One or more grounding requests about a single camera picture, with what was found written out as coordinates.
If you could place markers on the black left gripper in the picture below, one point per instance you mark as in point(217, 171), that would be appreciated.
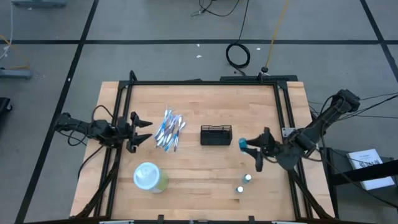
point(122, 130)

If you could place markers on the black flat bar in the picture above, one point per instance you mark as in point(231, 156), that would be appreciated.
point(242, 77)

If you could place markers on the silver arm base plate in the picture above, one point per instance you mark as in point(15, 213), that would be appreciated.
point(287, 131)

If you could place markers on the grey table foot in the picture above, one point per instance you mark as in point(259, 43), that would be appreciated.
point(15, 73)
point(38, 3)

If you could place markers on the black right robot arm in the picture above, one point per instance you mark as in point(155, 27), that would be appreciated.
point(317, 127)

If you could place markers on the silver aluminium bar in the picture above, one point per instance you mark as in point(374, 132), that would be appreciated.
point(116, 222)
point(284, 222)

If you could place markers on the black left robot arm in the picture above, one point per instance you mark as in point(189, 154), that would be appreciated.
point(93, 129)

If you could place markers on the black side cart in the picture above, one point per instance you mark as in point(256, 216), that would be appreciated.
point(342, 165)

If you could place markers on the small blue mouthwash bottle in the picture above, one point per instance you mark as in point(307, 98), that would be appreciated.
point(239, 189)
point(242, 143)
point(247, 178)

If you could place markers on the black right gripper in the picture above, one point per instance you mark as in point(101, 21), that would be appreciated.
point(273, 149)

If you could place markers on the white printed booklet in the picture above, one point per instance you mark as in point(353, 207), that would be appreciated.
point(363, 158)

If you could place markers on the green wipes canister white lid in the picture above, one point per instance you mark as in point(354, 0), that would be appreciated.
point(149, 176)

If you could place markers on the black floor object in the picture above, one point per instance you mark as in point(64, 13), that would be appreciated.
point(3, 105)

